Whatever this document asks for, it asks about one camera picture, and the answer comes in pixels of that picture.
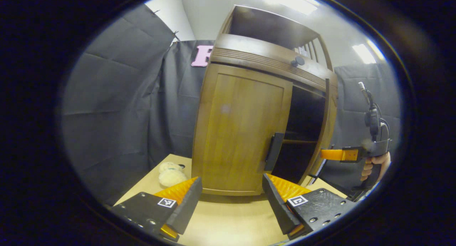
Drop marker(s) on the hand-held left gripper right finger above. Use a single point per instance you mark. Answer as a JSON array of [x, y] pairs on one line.
[[278, 206]]

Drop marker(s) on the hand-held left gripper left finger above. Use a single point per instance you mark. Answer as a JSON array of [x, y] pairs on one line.
[[187, 206]]

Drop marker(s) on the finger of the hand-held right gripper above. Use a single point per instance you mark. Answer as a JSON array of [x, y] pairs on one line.
[[333, 154]]

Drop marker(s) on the wooden cabinet door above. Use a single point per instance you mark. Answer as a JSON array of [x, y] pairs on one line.
[[238, 132]]

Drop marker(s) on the wooden double-door shoe cabinet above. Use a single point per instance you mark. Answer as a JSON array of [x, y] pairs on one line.
[[270, 28]]

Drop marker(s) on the cream fluffy plush ball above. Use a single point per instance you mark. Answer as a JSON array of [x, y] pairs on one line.
[[169, 166], [172, 178]]

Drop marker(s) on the small ceiling light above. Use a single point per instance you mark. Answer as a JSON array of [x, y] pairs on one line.
[[367, 52]]

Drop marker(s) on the round black drawer knob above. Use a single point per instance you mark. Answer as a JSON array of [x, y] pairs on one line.
[[298, 61]]

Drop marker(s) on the ribbed wooden drawer front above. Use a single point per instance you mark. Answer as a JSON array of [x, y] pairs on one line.
[[256, 55]]

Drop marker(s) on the black backdrop cloth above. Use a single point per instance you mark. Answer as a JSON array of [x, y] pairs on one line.
[[117, 96]]

